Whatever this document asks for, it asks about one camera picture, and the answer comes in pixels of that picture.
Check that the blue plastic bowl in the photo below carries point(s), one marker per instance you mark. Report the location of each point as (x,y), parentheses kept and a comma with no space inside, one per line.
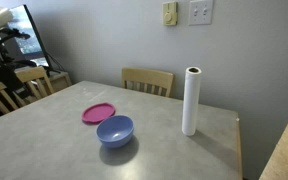
(116,131)

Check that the wooden chair at far side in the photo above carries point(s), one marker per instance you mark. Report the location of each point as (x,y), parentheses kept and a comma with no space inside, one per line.
(148,81)

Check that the beige wall thermostat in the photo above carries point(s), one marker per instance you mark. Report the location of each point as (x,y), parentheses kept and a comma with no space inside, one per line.
(169,13)

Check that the white double light switch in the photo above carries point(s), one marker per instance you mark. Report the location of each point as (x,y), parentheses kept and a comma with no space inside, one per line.
(200,12)

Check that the wooden chair at left side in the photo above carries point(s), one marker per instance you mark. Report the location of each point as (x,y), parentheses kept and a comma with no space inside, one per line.
(36,81)

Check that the black computer monitor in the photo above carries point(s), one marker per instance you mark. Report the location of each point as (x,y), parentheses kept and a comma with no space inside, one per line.
(32,48)

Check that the pink plastic plate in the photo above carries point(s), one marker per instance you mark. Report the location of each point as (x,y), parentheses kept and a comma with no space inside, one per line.
(98,112)

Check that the wooden chair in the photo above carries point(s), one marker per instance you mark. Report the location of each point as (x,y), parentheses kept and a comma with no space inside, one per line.
(36,81)
(148,81)

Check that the white paper towel roll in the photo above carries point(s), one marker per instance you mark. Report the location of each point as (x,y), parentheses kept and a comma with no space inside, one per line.
(191,100)

